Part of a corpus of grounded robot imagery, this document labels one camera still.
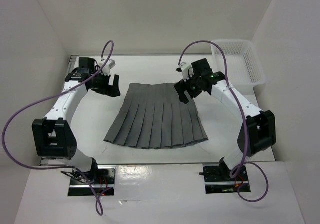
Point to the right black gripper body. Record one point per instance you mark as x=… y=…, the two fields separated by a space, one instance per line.
x=193 y=86

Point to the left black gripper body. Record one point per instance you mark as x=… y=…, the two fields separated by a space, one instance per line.
x=101 y=80

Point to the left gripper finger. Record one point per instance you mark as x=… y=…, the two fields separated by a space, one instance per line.
x=114 y=88
x=101 y=91

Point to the grey pleated skirt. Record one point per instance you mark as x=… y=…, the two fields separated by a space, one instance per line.
x=153 y=118

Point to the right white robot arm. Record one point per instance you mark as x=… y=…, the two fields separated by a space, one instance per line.
x=258 y=127

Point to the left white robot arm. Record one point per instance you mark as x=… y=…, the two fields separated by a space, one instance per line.
x=53 y=135

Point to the white perforated plastic basket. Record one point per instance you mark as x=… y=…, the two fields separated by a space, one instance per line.
x=241 y=60

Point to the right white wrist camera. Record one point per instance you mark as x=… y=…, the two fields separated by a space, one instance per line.
x=186 y=70

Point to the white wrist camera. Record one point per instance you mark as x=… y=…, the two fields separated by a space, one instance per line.
x=106 y=68
x=186 y=70

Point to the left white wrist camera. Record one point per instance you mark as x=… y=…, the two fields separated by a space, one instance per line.
x=106 y=68

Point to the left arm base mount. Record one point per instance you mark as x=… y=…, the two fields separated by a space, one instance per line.
x=103 y=184

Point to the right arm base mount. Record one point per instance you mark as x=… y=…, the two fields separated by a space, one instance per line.
x=216 y=183

